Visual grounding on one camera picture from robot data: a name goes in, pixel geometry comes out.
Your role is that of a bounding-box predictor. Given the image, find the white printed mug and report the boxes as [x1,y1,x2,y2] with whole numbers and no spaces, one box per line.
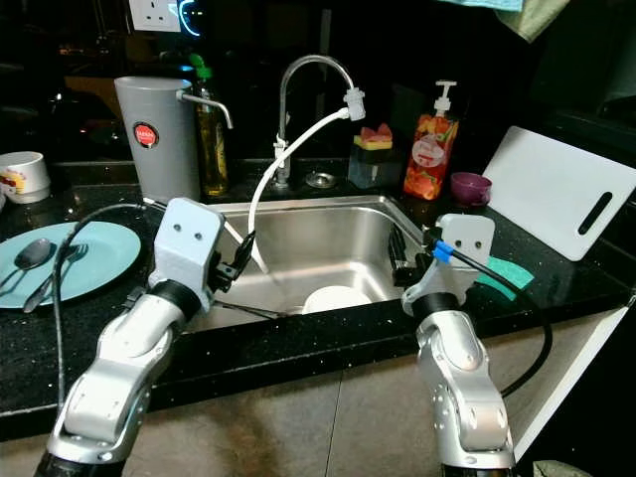
[0,151,53,206]

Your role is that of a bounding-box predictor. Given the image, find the olive green towel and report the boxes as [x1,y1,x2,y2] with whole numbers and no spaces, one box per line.
[495,0,569,43]

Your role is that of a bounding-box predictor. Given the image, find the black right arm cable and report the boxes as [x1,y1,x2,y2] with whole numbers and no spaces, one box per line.
[427,238,554,398]

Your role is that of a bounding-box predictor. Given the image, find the red and yellow sponge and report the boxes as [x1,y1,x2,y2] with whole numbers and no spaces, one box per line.
[357,123,395,151]

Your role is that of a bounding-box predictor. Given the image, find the green sponge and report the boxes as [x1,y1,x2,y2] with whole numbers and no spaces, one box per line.
[477,256,536,301]

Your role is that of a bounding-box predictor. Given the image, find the chrome gooseneck faucet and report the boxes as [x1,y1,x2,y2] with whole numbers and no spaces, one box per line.
[275,55,356,190]

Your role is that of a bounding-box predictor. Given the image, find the white plastic cutting board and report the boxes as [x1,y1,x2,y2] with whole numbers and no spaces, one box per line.
[481,125,636,261]

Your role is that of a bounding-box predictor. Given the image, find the dark clear sponge holder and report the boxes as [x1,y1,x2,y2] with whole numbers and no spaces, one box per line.
[349,142,401,190]

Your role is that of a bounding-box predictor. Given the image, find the stainless steel sink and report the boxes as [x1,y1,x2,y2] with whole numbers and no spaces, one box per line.
[159,195,443,334]

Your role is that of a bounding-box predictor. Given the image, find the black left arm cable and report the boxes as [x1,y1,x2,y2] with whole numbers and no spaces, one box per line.
[50,204,170,408]

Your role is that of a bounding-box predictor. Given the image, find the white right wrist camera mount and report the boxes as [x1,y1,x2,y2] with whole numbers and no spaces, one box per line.
[402,213,496,314]

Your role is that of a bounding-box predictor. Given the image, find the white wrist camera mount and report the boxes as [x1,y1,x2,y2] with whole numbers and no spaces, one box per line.
[402,213,496,314]
[154,197,226,294]

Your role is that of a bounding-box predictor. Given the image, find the white cabinet panel edge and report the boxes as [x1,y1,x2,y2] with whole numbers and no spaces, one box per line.
[507,303,636,458]

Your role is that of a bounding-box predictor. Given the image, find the white bowl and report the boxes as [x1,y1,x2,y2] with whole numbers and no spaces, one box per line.
[301,285,371,315]

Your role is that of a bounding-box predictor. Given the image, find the blue towel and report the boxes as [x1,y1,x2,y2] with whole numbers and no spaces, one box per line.
[435,0,523,11]

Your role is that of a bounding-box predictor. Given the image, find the grey water filter canister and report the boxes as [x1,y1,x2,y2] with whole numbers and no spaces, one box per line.
[114,77,235,205]

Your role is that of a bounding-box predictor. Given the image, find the purple cup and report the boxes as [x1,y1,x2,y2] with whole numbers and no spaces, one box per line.
[449,172,493,207]

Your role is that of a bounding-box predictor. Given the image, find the steel fork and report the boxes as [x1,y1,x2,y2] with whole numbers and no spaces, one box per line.
[22,244,88,314]

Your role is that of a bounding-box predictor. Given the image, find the teal plate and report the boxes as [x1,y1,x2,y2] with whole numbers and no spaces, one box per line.
[0,221,143,310]

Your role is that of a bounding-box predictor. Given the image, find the white wall socket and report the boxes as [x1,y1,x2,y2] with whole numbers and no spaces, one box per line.
[128,0,183,33]

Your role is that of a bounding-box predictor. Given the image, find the orange dish soap pump bottle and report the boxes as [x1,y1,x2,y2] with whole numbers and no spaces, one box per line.
[403,80,460,201]

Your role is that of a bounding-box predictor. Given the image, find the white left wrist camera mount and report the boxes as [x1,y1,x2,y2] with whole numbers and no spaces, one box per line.
[154,197,226,294]

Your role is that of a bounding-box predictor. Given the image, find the white faucet diverter head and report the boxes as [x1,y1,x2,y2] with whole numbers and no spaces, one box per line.
[343,87,367,121]

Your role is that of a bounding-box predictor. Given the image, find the oil bottle with green cap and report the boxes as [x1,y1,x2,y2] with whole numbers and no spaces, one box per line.
[189,55,231,198]

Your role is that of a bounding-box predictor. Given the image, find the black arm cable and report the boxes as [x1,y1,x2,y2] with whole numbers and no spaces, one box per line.
[427,238,554,398]
[50,204,170,408]

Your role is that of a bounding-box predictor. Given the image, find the steel spoon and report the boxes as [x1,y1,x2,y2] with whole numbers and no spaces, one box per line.
[0,238,54,304]

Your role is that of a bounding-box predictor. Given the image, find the thin white tube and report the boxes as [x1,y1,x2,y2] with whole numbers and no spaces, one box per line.
[221,217,267,275]

